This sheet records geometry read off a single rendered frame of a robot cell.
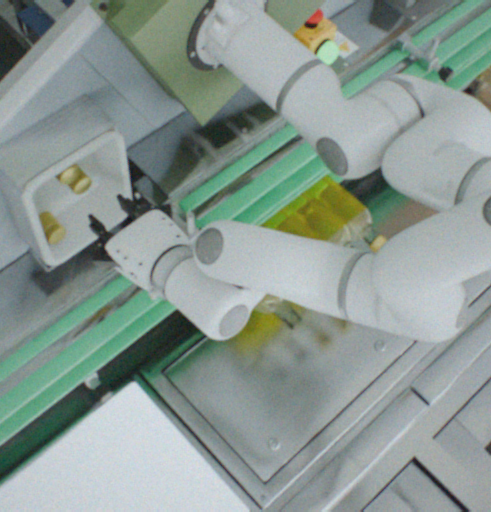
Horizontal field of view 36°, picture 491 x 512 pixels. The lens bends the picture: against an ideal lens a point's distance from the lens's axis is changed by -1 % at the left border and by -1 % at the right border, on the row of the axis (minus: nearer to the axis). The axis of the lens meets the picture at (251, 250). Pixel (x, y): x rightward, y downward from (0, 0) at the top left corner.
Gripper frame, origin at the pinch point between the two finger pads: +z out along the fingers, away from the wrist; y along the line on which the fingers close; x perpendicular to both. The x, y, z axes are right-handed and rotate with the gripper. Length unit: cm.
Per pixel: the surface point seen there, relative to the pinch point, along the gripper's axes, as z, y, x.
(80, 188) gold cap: 7.0, -0.7, 2.1
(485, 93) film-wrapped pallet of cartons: 143, 310, -242
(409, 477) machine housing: -44, 17, -53
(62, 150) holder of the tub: 3.7, -1.8, 12.7
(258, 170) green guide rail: -0.7, 27.4, -10.5
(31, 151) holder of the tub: 6.3, -5.2, 13.5
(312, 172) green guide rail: -1.9, 38.4, -18.5
